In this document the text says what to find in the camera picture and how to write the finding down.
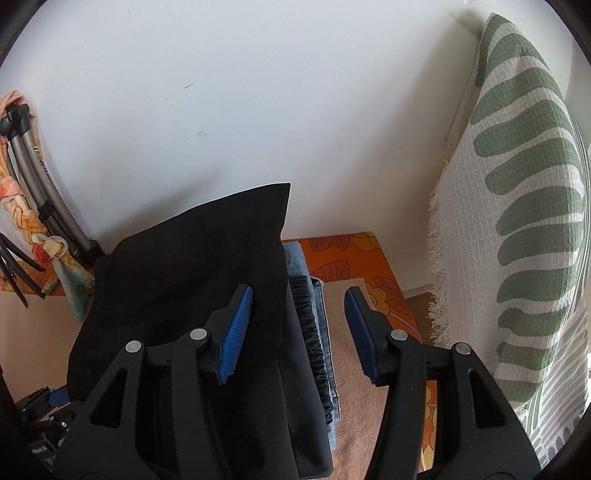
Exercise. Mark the green striped white pillow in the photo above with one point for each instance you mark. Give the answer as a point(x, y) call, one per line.
point(517, 230)

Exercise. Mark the orange patterned scarf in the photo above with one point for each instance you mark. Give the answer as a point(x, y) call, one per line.
point(7, 152)

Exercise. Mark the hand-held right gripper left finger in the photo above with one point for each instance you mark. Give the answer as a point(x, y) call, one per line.
point(235, 332)

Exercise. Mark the dark grey garment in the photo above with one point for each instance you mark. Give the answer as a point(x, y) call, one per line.
point(310, 341)

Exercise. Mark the blue jeans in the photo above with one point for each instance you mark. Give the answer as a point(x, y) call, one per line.
point(325, 323)

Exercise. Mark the grey folded stand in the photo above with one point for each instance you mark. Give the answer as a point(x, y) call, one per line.
point(37, 184)

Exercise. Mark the black pants with yellow print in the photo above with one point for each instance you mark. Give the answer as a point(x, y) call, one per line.
point(184, 258)

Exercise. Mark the braided colourful scarf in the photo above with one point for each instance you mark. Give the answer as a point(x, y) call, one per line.
point(60, 263)

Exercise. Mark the black garment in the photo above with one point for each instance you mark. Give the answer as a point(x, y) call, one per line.
point(300, 424)

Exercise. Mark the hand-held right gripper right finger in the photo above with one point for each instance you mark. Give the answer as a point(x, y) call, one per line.
point(360, 332)

